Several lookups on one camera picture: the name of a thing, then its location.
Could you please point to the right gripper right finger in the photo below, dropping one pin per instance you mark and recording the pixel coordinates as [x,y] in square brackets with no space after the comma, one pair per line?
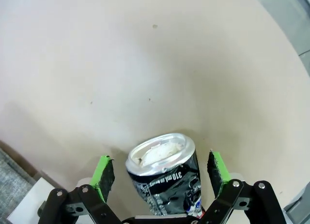
[220,175]

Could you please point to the crushed drink can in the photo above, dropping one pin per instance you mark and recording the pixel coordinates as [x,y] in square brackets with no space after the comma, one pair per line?
[167,175]

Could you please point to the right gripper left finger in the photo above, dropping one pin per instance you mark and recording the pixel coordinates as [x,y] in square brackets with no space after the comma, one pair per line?
[97,185]

